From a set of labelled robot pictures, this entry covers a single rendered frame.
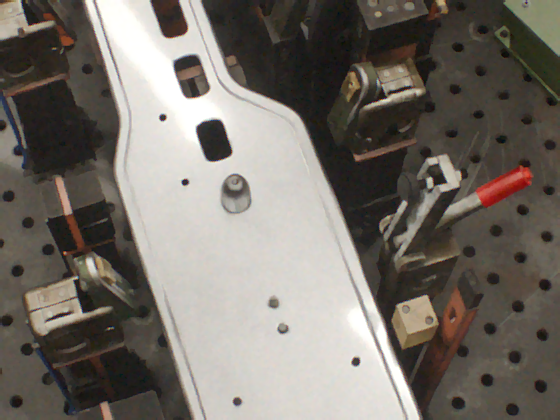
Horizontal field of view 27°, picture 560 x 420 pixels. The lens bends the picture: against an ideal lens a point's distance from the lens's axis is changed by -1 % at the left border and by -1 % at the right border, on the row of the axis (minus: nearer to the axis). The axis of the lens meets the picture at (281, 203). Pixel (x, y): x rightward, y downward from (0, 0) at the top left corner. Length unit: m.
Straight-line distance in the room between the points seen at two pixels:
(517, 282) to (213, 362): 0.53
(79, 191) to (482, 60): 0.69
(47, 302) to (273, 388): 0.25
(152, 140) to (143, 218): 0.09
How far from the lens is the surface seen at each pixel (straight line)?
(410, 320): 1.19
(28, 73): 1.44
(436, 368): 1.30
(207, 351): 1.24
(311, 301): 1.26
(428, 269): 1.24
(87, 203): 1.32
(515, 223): 1.65
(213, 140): 1.47
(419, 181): 1.09
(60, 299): 1.23
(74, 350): 1.30
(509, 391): 1.57
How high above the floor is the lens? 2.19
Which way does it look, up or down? 67 degrees down
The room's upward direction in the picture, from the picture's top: 2 degrees clockwise
